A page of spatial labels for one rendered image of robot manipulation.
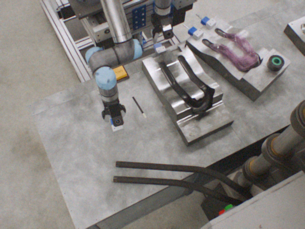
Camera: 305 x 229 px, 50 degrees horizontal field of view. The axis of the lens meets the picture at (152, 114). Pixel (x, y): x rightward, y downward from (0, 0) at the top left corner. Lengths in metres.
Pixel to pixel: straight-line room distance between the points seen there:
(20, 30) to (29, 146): 1.12
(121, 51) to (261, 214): 0.78
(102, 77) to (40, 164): 1.42
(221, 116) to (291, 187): 0.78
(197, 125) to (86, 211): 0.66
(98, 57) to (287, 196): 0.82
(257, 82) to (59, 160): 1.05
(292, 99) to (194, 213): 1.03
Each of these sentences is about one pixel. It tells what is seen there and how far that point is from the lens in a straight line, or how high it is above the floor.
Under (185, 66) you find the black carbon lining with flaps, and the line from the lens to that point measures 1.73.
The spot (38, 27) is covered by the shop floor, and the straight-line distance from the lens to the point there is 3.17.
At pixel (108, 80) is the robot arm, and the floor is 1.28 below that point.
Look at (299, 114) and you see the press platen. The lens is 0.94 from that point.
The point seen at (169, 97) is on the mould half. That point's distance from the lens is 1.59.
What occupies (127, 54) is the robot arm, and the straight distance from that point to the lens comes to 1.31.
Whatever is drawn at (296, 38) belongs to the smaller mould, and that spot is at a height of 0.84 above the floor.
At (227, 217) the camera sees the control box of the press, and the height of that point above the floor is 1.47.
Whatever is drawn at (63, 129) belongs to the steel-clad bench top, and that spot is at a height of 0.80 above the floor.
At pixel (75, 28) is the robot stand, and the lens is 2.81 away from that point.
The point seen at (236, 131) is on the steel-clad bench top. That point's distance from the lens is 1.69.
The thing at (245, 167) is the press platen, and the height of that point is 1.04.
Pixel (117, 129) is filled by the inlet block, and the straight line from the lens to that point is 1.58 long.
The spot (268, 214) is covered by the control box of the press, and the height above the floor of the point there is 1.47.
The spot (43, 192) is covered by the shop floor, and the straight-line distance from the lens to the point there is 2.47.
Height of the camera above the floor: 2.31
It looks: 65 degrees down
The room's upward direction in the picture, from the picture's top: 2 degrees clockwise
